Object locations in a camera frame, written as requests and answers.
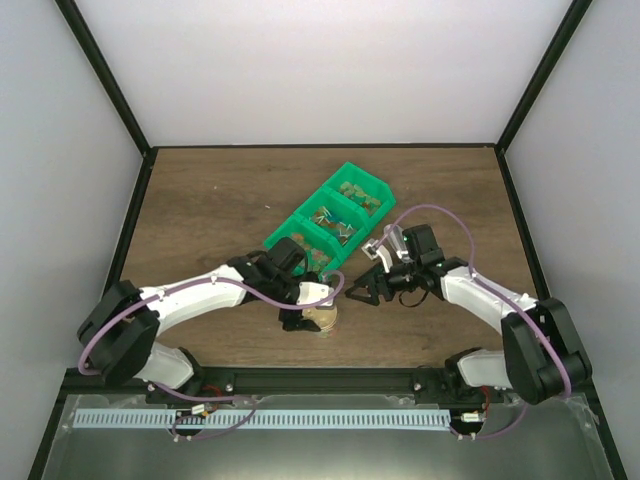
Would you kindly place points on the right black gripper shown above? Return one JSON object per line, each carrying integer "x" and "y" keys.
{"x": 364, "y": 282}

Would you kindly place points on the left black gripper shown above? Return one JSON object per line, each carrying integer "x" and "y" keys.
{"x": 292, "y": 321}

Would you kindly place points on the gold jar lid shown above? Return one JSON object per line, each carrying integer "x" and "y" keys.
{"x": 324, "y": 317}

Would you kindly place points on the metal scoop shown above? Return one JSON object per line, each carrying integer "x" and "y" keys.
{"x": 395, "y": 240}

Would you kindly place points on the green bin lollipops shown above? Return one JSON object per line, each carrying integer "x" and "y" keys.
{"x": 338, "y": 204}

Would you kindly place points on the green bin popsicle candies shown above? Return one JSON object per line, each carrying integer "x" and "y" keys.
{"x": 349, "y": 172}

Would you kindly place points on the clear plastic jar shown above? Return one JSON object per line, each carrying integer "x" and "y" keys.
{"x": 328, "y": 333}

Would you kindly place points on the green bin star gummies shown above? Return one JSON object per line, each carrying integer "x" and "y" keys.
{"x": 321, "y": 247}

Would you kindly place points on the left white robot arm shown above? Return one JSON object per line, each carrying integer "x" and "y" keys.
{"x": 119, "y": 337}

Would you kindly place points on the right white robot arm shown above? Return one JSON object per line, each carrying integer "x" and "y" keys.
{"x": 542, "y": 355}

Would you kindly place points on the pile of popsicle candies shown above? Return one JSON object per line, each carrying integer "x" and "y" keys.
{"x": 356, "y": 194}

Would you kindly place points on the pile of star gummies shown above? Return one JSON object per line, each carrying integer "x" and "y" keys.
{"x": 317, "y": 260}

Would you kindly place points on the pile of lollipops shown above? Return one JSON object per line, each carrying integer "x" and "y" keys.
{"x": 329, "y": 221}

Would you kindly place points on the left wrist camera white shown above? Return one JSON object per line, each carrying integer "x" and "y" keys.
{"x": 315, "y": 295}

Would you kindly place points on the black aluminium frame rail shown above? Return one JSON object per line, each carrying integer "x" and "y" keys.
{"x": 261, "y": 382}

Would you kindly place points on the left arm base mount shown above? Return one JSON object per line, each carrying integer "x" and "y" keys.
{"x": 210, "y": 383}

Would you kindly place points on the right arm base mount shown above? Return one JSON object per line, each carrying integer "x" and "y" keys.
{"x": 445, "y": 386}

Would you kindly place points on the light blue cable duct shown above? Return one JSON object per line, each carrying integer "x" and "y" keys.
{"x": 269, "y": 419}

